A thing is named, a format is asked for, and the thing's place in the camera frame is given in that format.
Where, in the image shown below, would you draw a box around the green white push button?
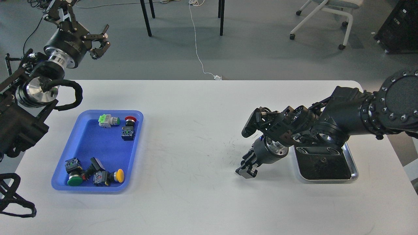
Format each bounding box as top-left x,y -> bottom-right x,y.
98,114 -> 121,128

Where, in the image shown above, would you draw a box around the yellow mushroom push button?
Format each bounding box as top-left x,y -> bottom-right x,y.
92,169 -> 124,186

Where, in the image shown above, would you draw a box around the red mushroom push button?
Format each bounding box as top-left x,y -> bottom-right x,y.
121,116 -> 137,141

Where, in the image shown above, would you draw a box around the black switch block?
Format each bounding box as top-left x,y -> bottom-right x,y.
85,157 -> 106,180

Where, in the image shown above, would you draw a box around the black floor cable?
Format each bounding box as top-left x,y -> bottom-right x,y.
22,0 -> 82,56

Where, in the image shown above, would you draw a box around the white office chair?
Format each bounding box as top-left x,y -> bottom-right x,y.
290,0 -> 364,50

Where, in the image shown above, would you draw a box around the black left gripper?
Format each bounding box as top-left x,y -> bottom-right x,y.
43,0 -> 110,68

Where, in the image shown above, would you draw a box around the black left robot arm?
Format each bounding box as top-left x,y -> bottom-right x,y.
0,0 -> 110,159

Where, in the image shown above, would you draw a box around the green mushroom push button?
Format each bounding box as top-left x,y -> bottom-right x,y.
65,157 -> 84,186

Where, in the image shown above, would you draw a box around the white cable on floor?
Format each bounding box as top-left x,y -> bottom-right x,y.
189,0 -> 222,81

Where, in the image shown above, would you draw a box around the black table legs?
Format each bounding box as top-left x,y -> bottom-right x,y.
140,0 -> 226,37

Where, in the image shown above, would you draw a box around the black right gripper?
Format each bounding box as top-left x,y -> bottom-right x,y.
235,137 -> 289,179

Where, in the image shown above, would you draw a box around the silver metal tray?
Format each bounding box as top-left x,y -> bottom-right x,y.
293,143 -> 359,183

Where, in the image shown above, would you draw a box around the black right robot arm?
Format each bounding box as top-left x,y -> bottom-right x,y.
235,68 -> 418,180

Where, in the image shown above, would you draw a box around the blue plastic tray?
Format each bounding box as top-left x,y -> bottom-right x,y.
51,110 -> 144,193

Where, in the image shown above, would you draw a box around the black cabinet on wheels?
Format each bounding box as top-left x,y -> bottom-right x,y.
374,0 -> 418,54

